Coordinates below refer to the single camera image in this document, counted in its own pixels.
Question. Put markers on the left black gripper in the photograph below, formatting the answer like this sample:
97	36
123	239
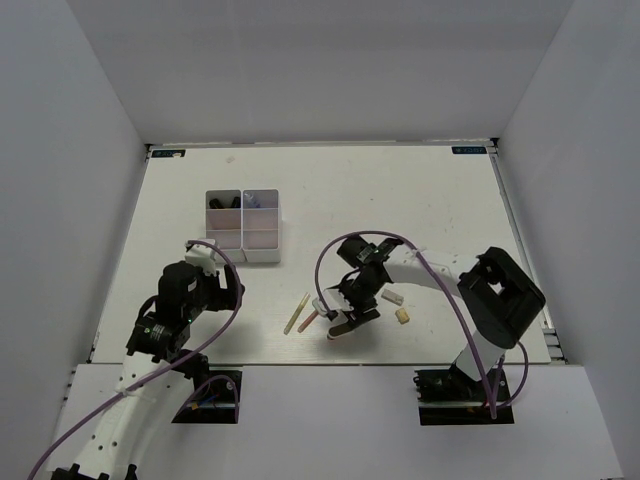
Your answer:
224	297

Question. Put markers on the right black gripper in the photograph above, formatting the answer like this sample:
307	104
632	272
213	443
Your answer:
358	315

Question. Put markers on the brown white stamp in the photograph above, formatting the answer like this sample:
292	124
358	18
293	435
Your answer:
339	330

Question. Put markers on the clear blue spray bottle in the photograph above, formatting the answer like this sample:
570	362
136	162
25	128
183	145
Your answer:
251	200

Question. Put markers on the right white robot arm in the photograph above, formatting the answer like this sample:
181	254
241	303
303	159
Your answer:
499	296

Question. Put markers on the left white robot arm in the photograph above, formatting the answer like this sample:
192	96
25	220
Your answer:
159	374

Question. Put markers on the white dirty eraser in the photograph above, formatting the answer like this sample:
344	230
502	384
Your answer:
392	297

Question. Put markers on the small yellow eraser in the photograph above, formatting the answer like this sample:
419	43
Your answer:
402	316

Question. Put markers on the orange highlighter pen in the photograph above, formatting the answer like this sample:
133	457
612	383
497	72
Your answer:
307	322

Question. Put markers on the yellow highlighter pen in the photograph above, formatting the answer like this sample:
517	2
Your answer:
297	312

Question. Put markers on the left white compartment organizer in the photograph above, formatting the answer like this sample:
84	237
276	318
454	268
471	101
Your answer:
225	226

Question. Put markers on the white compartment organizer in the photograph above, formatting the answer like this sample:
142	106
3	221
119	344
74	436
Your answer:
225	226
261	228

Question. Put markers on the right white compartment organizer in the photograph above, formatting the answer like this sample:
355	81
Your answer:
261	228

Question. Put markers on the left blue table label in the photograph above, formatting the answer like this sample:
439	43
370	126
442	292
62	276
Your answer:
168	153

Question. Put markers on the blue table label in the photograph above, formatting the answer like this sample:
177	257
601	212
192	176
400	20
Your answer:
469	150
168	153

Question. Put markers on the right blue table label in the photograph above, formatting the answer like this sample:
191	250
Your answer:
469	150

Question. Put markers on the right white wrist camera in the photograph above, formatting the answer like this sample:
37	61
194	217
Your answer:
332	305

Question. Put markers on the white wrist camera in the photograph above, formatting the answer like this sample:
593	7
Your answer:
332	305
200	253

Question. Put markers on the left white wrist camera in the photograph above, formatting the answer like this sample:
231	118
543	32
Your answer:
200	253

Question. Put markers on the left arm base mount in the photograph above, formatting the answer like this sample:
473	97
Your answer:
217	404

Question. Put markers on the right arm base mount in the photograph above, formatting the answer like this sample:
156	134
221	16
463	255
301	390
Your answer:
446	398

